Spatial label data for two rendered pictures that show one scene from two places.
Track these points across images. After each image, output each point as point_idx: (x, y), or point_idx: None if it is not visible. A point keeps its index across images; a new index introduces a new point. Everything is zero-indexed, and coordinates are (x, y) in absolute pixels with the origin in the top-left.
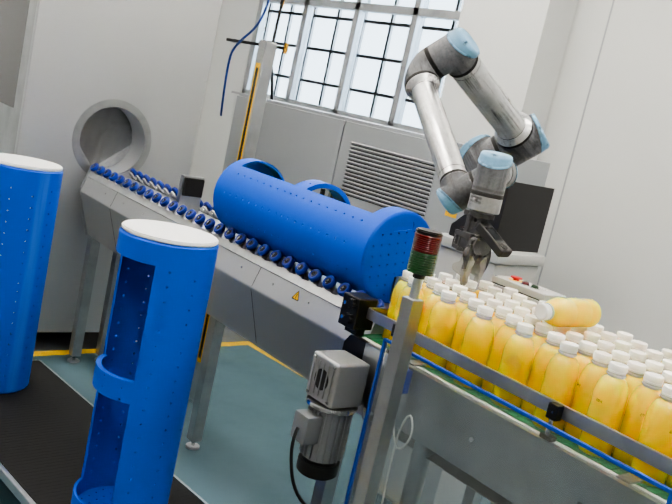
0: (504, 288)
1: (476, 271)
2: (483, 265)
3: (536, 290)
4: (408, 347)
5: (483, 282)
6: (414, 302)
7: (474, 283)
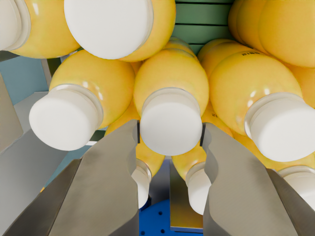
0: (2, 40)
1: (131, 169)
2: (96, 186)
3: None
4: None
5: (89, 122)
6: None
7: (182, 103)
